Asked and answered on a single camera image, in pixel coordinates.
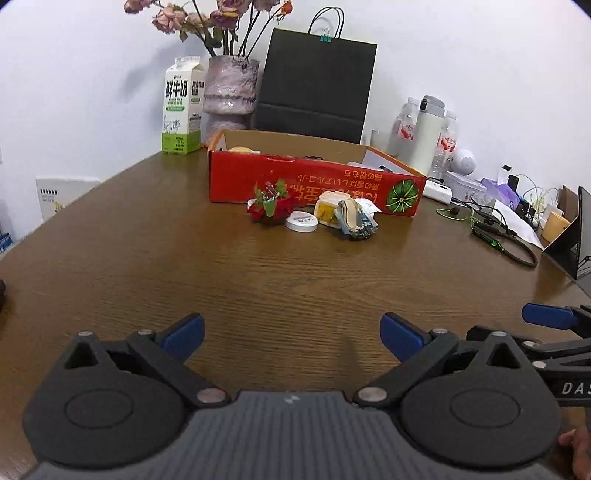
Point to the white printed tin box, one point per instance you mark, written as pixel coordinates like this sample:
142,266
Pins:
466,187

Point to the clear water bottle red label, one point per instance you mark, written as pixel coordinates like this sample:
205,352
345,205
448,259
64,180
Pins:
405,131
448,138

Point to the red artificial rose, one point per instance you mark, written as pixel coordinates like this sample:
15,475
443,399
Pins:
270,210

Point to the clear glass cup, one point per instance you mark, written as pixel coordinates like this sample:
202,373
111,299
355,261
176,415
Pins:
379,141

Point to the wooden desktop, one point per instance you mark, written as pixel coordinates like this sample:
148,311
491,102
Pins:
231,277

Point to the red cardboard box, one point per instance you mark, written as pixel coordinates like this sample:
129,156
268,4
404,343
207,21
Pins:
240,180

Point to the white round speaker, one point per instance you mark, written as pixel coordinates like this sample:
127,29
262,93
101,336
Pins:
464,161

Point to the dried pink flowers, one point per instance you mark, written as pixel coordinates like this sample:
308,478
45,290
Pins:
166,18

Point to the person's right hand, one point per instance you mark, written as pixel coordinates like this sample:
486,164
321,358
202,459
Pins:
581,445

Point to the white thermos bottle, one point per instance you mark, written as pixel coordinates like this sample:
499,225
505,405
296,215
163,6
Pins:
427,138

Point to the pink mottled vase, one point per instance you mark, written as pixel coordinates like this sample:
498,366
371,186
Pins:
231,87

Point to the white round lid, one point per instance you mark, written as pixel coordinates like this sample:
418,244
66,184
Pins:
301,220

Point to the yellow white plush toy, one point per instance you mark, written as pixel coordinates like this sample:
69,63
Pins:
242,150

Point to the beige blue snack packet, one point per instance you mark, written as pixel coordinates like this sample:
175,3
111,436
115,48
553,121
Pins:
355,221

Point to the purple tissue pack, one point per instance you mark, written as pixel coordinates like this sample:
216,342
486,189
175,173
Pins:
505,191

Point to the white green milk carton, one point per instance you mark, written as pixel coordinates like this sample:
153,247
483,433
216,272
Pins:
182,110

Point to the white paper sheet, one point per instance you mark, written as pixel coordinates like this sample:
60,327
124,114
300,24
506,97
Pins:
517,221

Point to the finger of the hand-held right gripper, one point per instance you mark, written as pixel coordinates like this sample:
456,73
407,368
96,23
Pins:
475,334
549,314

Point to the white power bank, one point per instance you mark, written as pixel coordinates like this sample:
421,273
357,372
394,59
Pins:
438,190

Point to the black charger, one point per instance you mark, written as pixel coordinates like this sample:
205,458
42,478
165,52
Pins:
512,180

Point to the green black neckband earphones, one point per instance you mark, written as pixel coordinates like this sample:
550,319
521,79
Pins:
485,236

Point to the black tablet stand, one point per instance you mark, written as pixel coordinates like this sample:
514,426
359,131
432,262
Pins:
572,240

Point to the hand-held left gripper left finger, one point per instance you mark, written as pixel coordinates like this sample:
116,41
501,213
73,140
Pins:
184,334

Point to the yellow plastic container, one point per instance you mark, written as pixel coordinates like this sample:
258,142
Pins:
328,210

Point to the yellow cup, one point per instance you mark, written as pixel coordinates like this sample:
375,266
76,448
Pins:
556,226

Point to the green binder clip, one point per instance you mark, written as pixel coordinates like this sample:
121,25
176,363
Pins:
326,38

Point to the black paper bag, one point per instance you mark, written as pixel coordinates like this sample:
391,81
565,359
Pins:
314,78

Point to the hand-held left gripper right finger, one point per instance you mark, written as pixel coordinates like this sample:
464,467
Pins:
401,337

